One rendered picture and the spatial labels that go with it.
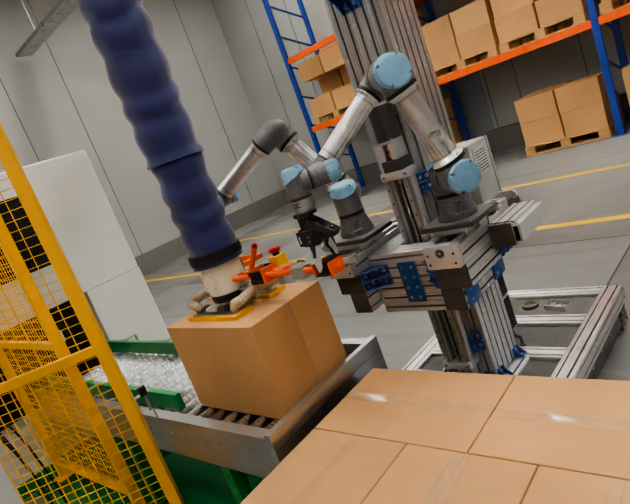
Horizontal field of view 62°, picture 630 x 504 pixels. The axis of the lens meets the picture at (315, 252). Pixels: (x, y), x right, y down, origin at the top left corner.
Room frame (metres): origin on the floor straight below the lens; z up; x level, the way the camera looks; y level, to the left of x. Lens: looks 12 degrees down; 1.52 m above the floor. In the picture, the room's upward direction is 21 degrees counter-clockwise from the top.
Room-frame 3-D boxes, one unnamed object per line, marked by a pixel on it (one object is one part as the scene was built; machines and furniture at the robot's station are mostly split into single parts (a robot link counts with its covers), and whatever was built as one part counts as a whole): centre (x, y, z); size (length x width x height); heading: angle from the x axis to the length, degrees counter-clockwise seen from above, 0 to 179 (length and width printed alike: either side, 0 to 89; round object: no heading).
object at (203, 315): (2.12, 0.46, 0.97); 0.34 x 0.10 x 0.05; 45
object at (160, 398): (2.81, 1.41, 0.60); 1.60 x 0.11 x 0.09; 45
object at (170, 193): (2.19, 0.39, 1.68); 0.22 x 0.22 x 1.04
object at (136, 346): (3.19, 1.03, 0.60); 1.60 x 0.11 x 0.09; 45
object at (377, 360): (1.92, 0.13, 0.47); 0.70 x 0.03 x 0.15; 135
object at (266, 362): (2.18, 0.38, 0.75); 0.60 x 0.40 x 0.40; 44
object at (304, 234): (1.79, -0.01, 1.22); 0.09 x 0.08 x 0.12; 44
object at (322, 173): (1.80, -0.12, 1.37); 0.11 x 0.11 x 0.08; 3
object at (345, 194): (2.30, -0.21, 1.20); 0.13 x 0.12 x 0.14; 167
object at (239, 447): (2.51, 1.20, 0.50); 2.31 x 0.05 x 0.19; 45
